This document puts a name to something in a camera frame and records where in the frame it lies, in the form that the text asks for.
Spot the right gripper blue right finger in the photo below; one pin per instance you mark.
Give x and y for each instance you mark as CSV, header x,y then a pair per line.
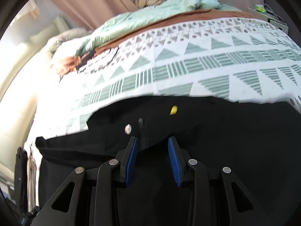
x,y
179,162

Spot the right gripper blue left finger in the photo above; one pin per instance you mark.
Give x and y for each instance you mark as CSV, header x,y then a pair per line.
x,y
127,158

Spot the large black shirt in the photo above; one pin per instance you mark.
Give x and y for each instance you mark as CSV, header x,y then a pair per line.
x,y
244,165

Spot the folded black clothes pile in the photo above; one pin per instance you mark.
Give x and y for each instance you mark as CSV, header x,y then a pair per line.
x,y
25,180

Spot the rust orange cloth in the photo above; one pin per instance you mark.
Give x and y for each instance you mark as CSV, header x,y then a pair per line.
x,y
70,64

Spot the patterned white bedspread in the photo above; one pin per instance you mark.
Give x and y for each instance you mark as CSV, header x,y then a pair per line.
x,y
237,59

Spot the cream padded headboard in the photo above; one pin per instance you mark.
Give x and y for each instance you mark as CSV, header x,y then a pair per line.
x,y
18,103

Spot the grey pillow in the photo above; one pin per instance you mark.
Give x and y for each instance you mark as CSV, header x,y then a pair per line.
x,y
54,42

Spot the left pink curtain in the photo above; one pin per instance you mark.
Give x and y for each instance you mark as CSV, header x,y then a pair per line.
x,y
91,14

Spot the mint green duvet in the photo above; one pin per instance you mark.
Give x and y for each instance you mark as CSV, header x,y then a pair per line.
x,y
129,21

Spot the white bedside table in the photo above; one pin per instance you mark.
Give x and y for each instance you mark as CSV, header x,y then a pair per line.
x,y
269,17

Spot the green item on bedside table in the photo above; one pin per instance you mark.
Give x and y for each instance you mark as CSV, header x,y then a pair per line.
x,y
260,9

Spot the hanging white garment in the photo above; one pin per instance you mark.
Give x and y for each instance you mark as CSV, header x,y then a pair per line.
x,y
32,8

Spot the black charger with cable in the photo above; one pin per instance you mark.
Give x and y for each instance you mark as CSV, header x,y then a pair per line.
x,y
91,64

